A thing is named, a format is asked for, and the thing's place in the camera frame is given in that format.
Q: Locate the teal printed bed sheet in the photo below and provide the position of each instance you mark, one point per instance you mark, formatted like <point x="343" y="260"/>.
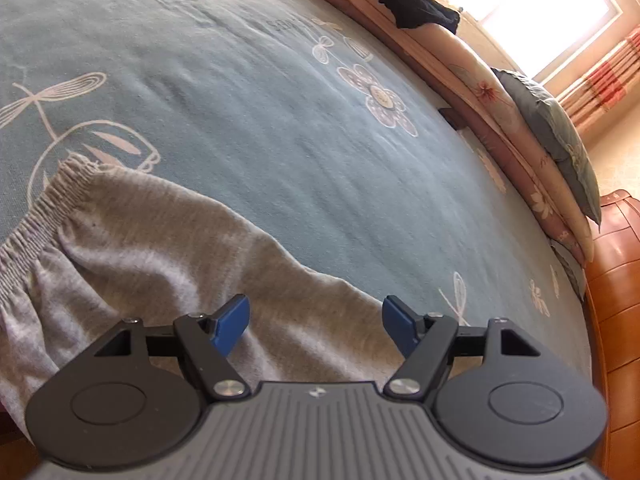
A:
<point x="250" y="110"/>

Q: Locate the window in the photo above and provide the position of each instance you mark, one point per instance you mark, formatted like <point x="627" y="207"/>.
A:
<point x="525" y="5"/>

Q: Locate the black phone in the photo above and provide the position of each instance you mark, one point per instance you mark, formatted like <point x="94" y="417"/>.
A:
<point x="452" y="119"/>

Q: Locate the cream floral quilt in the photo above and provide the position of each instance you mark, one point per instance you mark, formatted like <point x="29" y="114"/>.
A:
<point x="475" y="85"/>

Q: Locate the mauve floral quilt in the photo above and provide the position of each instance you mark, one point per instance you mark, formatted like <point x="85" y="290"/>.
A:
<point x="510" y="160"/>

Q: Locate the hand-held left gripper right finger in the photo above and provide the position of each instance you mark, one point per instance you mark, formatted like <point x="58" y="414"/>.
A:
<point x="400" y="325"/>

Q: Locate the thick teal pillow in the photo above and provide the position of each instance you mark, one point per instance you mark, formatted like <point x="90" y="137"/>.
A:
<point x="560" y="130"/>

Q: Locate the wooden headboard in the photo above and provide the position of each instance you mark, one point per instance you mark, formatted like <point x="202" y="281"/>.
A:
<point x="617" y="310"/>

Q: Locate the striped orange curtain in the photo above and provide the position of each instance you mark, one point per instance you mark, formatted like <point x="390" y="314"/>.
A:
<point x="605" y="85"/>

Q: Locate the black garment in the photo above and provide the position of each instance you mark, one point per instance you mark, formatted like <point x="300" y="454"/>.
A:
<point x="415" y="5"/>

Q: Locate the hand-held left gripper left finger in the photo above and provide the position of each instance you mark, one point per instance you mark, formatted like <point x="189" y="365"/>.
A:
<point x="230" y="325"/>

